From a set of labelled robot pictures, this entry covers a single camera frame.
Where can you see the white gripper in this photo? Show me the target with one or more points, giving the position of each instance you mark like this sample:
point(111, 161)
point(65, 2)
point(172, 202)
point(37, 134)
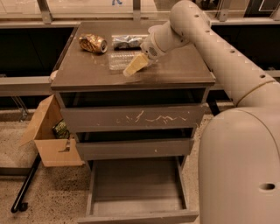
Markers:
point(150, 48)

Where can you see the clear plastic water bottle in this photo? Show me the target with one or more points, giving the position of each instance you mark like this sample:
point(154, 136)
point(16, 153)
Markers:
point(120, 60)

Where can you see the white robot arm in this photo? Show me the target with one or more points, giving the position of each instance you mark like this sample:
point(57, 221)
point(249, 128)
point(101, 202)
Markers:
point(239, 149)

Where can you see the grey top drawer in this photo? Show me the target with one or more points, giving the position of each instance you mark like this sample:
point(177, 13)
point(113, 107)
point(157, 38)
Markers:
point(153, 109)

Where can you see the grey drawer cabinet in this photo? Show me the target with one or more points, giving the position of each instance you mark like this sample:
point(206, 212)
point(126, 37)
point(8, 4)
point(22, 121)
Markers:
point(186, 57)

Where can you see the grey middle drawer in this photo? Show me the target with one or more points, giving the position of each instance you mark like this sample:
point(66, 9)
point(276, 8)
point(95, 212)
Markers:
point(151, 143)

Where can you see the grey open bottom drawer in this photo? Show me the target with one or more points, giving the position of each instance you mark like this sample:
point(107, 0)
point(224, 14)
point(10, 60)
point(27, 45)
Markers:
point(137, 191)

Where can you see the crushed gold soda can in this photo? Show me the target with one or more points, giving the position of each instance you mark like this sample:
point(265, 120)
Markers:
point(93, 43)

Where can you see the green snack bag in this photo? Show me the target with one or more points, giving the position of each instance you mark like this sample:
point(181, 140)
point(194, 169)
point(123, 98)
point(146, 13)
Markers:
point(60, 130)

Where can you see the open cardboard box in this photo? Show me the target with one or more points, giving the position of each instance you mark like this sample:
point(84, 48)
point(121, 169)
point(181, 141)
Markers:
point(53, 151)

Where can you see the metal window railing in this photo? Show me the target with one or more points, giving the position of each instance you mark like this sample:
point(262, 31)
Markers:
point(23, 84)

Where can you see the black wheeled floor bar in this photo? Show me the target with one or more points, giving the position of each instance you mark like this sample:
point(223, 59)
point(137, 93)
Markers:
point(19, 205)

